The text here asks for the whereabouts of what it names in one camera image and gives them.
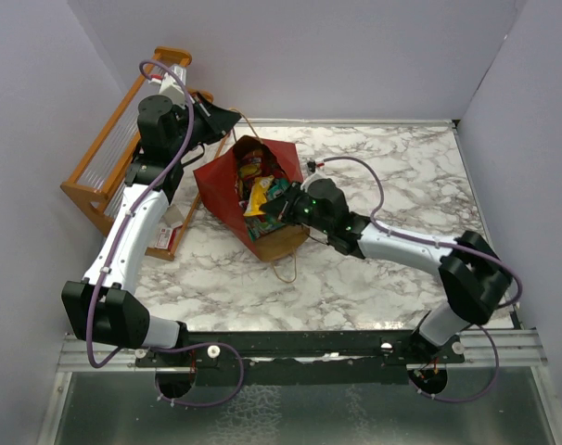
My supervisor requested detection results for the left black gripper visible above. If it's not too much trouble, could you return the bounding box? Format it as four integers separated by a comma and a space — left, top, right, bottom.
169, 90, 240, 159

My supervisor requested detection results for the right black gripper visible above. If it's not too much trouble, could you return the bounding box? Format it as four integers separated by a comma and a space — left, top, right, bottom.
260, 181, 332, 236

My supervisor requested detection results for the yellow snack packet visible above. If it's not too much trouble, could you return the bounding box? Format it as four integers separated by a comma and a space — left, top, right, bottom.
243, 175, 275, 218

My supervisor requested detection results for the teal Fox's mint candy bag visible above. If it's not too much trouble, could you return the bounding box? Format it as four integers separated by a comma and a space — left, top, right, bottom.
244, 178, 289, 241

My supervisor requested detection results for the red paper bag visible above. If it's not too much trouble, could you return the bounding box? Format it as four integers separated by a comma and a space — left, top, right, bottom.
194, 132, 310, 265

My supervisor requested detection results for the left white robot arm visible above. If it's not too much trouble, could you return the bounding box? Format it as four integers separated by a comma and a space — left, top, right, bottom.
61, 94, 241, 366

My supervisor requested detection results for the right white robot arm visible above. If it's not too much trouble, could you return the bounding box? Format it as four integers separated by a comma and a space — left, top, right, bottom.
261, 179, 513, 362

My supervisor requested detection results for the red snack packet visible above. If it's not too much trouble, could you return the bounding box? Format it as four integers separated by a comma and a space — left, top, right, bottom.
237, 147, 270, 181

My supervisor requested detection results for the red white small box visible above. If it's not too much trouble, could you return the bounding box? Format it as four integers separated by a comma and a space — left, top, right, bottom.
154, 205, 185, 250

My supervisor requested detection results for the orange wooden rack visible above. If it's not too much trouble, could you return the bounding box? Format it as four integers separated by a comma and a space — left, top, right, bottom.
60, 45, 234, 262

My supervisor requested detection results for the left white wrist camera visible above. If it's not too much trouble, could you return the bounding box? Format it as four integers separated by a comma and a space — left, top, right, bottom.
147, 64, 186, 107

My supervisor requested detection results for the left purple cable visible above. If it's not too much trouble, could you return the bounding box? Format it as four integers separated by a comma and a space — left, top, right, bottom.
85, 59, 245, 408

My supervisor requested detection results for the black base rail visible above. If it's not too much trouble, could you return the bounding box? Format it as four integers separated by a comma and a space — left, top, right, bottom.
135, 330, 465, 387

